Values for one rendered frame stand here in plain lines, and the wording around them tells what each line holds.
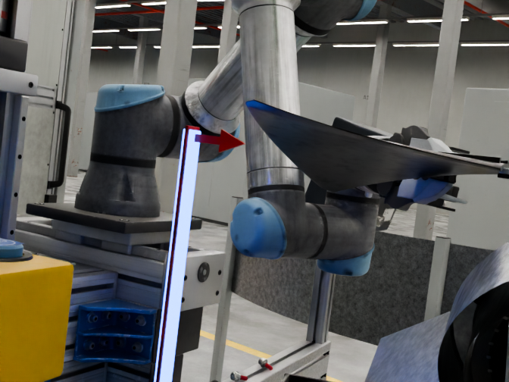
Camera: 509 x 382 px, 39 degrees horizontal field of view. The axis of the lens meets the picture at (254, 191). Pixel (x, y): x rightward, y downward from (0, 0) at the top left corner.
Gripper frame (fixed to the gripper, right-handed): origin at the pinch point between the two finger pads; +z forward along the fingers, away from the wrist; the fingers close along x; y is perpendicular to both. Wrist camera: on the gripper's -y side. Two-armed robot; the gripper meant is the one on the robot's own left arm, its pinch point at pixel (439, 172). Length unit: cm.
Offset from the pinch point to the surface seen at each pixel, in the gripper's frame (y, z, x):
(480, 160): -2.4, 11.6, -1.3
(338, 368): 125, -322, 108
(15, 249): -36.9, 11.0, 13.6
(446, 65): 466, -1026, -215
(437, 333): -1.0, 9.1, 14.0
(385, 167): -4.9, -2.0, 0.7
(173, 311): -21.4, -8.8, 20.5
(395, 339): -2.1, 3.9, 16.4
